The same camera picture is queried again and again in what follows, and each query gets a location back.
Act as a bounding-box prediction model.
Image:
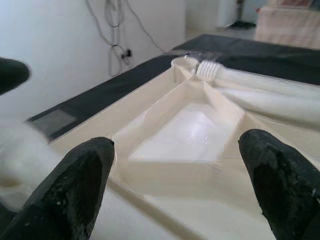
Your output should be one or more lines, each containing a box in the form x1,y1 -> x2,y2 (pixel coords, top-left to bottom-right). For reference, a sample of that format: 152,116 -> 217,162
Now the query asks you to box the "black looped cable with plug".
84,0 -> 133,78

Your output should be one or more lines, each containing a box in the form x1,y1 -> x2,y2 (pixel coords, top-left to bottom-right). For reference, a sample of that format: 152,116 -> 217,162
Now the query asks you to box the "long black wall cable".
126,0 -> 166,55

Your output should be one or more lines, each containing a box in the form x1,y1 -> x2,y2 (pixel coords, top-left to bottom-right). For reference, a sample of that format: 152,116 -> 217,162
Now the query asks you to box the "black floor appliance base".
228,21 -> 257,30

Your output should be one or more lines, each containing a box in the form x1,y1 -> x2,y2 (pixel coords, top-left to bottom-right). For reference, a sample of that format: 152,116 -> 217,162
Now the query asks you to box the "clear tape patch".
174,49 -> 223,63
31,108 -> 78,141

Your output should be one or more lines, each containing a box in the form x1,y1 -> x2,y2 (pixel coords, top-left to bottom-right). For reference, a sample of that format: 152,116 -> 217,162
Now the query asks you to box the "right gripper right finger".
237,128 -> 320,240

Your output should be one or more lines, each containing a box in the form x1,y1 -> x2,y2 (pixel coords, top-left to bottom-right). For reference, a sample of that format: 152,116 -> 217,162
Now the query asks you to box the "cream plastic table top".
0,56 -> 320,240

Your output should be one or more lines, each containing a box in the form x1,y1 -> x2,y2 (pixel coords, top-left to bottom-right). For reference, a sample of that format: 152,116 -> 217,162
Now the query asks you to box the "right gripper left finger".
0,136 -> 116,240

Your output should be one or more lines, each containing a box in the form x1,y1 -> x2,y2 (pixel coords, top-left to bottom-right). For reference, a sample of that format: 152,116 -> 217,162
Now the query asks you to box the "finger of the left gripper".
0,57 -> 31,96

